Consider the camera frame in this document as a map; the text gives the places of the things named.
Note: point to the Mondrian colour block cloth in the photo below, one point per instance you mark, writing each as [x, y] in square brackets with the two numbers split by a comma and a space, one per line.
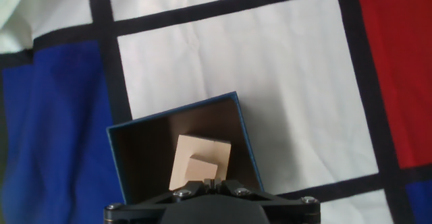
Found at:
[236, 65]

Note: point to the small wooden cube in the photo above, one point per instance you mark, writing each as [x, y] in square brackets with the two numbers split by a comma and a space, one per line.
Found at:
[200, 168]

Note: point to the blue square gift box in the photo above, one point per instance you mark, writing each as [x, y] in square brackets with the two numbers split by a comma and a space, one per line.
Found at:
[145, 156]

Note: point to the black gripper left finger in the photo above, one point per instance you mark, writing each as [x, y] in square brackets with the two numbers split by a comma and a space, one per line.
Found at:
[135, 212]

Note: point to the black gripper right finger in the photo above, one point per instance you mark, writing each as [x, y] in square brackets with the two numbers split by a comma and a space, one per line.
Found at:
[293, 212]

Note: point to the large wooden cube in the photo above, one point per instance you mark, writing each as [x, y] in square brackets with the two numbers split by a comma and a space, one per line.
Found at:
[202, 146]

